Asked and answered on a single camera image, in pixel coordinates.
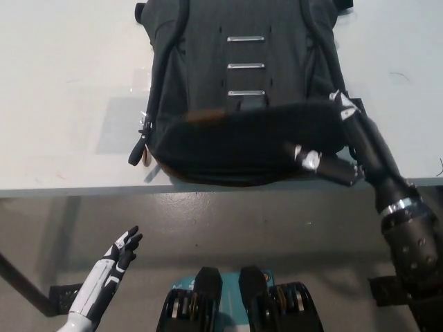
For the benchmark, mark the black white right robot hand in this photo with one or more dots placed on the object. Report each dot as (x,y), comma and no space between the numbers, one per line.
(377,162)

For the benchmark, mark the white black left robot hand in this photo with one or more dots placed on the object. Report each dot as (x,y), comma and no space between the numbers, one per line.
(104,273)

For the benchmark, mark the thin black thread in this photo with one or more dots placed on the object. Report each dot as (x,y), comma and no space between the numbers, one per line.
(440,167)
(400,74)

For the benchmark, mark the black floor plate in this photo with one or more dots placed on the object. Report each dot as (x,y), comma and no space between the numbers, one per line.
(64,297)
(384,292)

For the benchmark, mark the dark grey fabric backpack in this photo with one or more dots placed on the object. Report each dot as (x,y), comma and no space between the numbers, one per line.
(207,86)

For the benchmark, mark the black table leg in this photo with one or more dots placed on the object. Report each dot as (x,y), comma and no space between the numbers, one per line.
(24,287)

